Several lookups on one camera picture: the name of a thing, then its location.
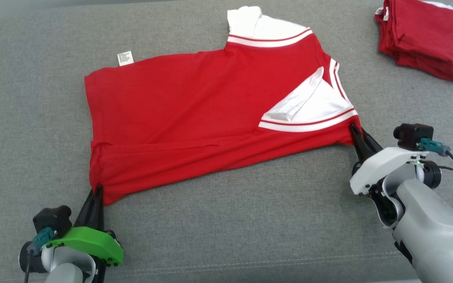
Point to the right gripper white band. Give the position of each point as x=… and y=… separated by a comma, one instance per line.
x=380, y=167

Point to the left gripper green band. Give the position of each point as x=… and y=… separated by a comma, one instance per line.
x=92, y=241

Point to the red shorts number 23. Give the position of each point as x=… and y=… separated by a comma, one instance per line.
x=427, y=39

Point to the red jersey white trim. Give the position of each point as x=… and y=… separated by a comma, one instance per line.
x=195, y=114

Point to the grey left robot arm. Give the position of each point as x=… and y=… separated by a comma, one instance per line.
x=65, y=267

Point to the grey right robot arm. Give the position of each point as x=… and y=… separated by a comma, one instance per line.
x=431, y=228

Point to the grey fabric sofa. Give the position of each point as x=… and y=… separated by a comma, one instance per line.
x=226, y=228

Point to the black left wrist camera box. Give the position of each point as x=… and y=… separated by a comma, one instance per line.
x=53, y=220

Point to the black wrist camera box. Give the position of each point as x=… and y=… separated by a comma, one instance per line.
x=53, y=220
x=411, y=135

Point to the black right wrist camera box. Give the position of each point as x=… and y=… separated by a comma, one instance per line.
x=411, y=135

